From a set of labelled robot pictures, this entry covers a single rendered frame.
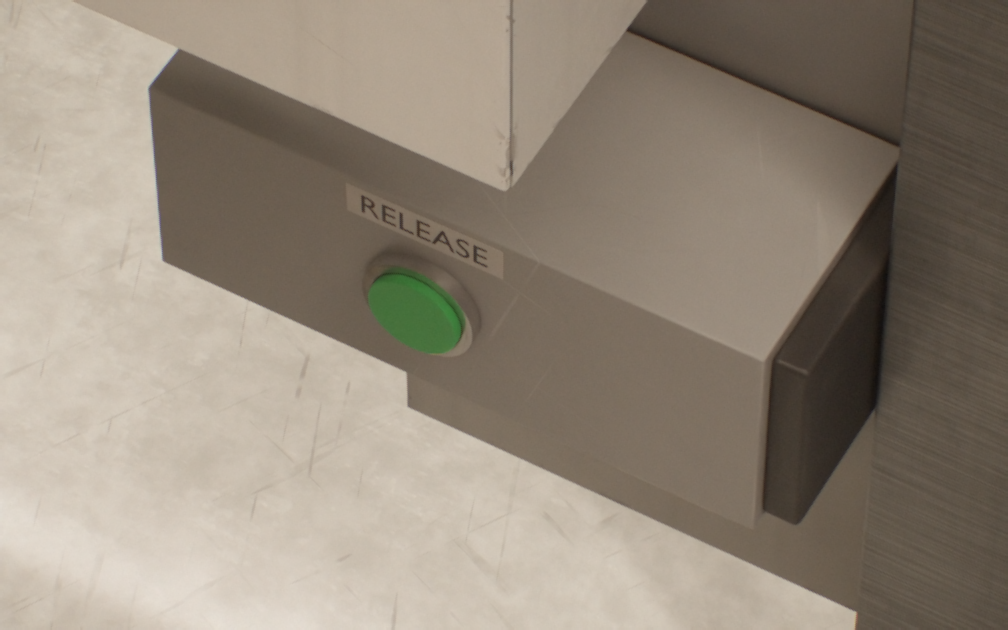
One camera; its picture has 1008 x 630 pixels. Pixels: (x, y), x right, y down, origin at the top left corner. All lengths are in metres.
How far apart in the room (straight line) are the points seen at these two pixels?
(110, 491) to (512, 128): 1.61
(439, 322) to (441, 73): 0.23
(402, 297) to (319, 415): 1.41
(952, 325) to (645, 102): 0.11
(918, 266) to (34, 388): 1.50
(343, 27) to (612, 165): 0.22
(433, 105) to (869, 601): 0.36
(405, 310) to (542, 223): 0.05
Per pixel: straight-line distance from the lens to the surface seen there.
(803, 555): 1.68
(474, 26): 1.26
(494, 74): 1.27
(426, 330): 1.51
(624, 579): 2.85
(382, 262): 1.50
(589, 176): 1.49
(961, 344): 1.48
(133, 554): 2.86
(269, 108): 1.51
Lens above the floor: 2.35
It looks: 53 degrees down
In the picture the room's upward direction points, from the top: straight up
